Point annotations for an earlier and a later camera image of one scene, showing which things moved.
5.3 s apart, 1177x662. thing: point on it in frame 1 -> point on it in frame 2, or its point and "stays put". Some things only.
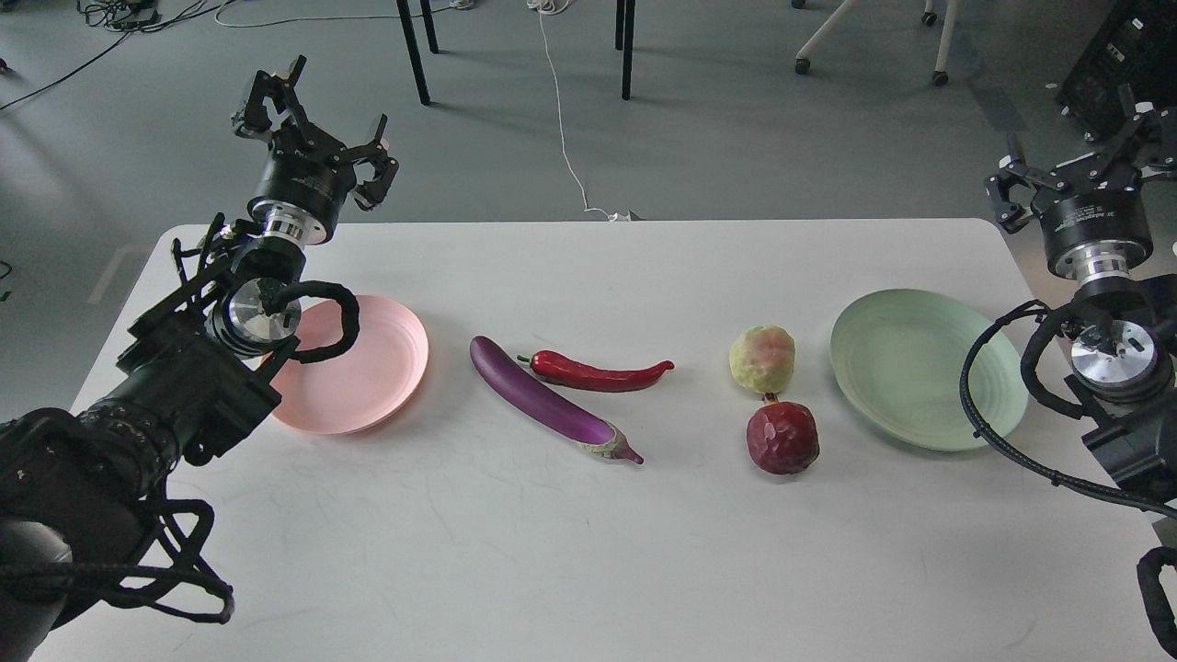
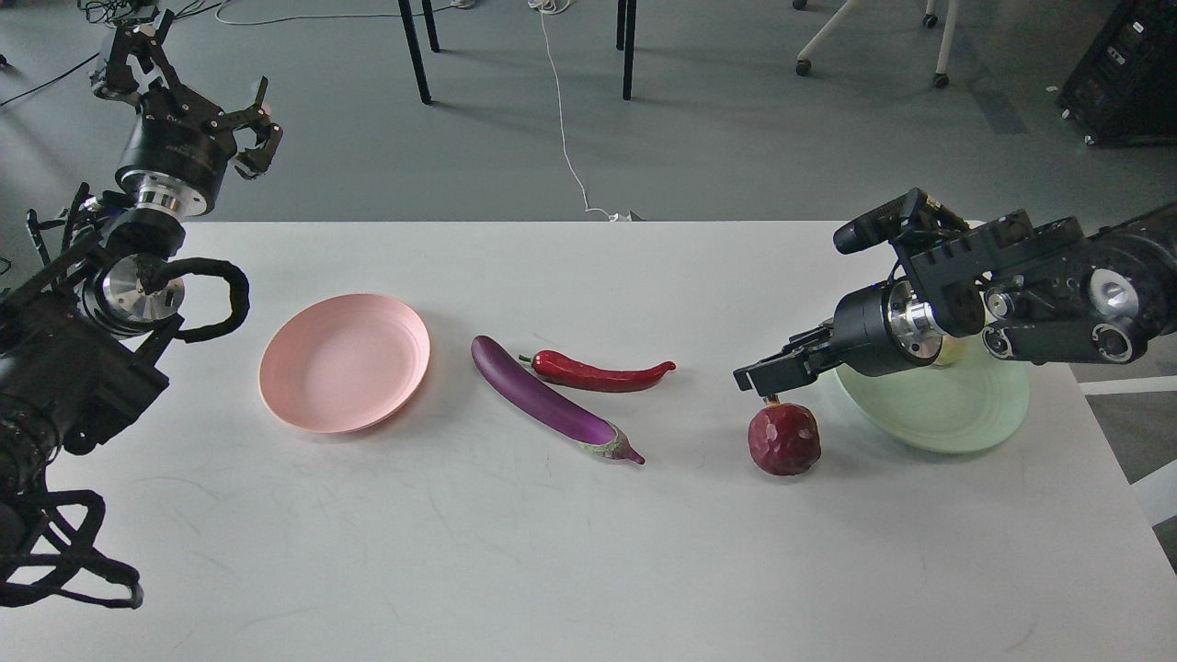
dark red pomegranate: [782, 438] stays put
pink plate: [360, 382] stays put
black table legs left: [412, 44] stays put
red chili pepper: [560, 370] stays put
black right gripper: [1099, 227] -> [885, 328]
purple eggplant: [532, 405] stays put
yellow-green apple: [762, 358] -> [952, 349]
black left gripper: [309, 176] -> [177, 154]
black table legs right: [625, 31] stays put
